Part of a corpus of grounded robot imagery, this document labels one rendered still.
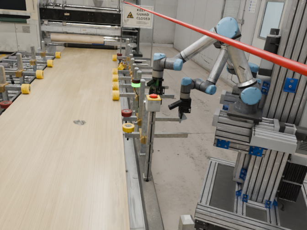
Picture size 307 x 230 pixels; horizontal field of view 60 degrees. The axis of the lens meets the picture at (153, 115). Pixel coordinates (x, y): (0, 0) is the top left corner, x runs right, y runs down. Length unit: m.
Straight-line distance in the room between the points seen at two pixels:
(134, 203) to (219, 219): 0.84
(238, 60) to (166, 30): 9.41
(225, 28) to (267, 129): 0.73
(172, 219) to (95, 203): 1.32
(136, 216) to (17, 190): 0.61
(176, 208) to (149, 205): 1.06
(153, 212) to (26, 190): 0.60
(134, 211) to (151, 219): 0.18
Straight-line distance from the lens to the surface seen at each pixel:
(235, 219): 2.21
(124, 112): 1.96
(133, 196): 1.63
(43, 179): 1.33
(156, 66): 1.74
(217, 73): 1.96
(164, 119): 2.04
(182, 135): 1.84
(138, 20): 4.34
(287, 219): 2.43
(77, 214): 1.13
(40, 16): 4.48
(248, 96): 1.67
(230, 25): 1.60
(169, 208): 2.49
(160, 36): 10.95
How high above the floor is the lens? 1.68
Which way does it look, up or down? 23 degrees down
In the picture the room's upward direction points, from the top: 5 degrees clockwise
